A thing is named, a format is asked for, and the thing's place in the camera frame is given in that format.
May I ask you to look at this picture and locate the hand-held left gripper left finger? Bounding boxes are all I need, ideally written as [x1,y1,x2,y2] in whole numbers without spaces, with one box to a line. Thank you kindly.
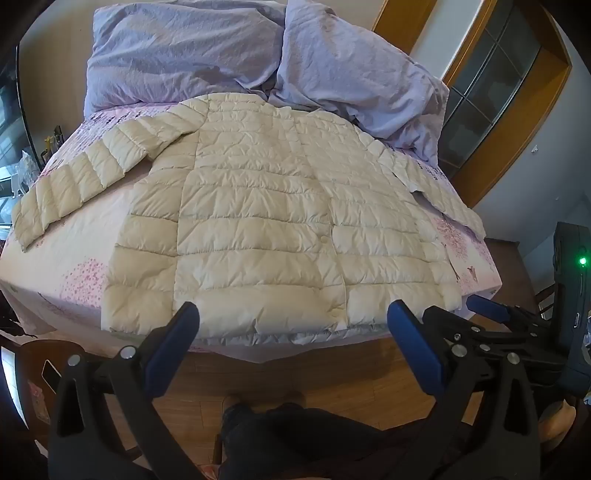
[48,301,204,480]

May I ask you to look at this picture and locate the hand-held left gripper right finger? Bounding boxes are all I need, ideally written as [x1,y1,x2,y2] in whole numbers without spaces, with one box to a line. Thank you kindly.
[387,300,541,480]

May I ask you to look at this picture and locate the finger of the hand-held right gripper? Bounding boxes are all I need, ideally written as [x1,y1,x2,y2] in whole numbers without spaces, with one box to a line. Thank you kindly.
[424,306,555,365]
[467,294,555,342]

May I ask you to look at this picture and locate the cream quilted down jacket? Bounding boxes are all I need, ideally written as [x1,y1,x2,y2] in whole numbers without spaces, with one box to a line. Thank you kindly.
[10,92,486,335]

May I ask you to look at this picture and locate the person's right hand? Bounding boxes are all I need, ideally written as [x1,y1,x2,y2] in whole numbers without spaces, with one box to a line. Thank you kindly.
[539,399,579,457]

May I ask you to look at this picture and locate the dark wooden cabinet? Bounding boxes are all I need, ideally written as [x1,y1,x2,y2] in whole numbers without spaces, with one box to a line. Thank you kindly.
[485,237,557,319]

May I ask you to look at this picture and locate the bed with floral sheet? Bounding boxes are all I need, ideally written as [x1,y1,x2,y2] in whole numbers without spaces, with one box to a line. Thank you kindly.
[0,99,504,365]

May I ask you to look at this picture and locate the person's dark trouser legs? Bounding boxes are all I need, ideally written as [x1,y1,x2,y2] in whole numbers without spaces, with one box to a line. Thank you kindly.
[216,401,419,480]

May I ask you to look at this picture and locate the wood-framed glass door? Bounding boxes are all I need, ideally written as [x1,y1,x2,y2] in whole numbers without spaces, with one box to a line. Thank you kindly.
[373,0,573,208]

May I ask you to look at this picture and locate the cluster of small bottles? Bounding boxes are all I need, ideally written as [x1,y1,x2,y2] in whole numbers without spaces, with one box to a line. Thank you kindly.
[38,124,65,163]

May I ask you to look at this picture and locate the glass window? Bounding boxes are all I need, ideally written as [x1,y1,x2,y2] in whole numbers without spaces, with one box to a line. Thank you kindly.
[0,55,33,227]

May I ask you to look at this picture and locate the lavender crumpled quilt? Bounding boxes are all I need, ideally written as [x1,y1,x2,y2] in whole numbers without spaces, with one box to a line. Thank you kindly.
[269,0,451,168]

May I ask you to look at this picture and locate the lavender pillow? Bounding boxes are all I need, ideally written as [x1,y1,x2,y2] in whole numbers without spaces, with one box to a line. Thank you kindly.
[84,0,288,115]

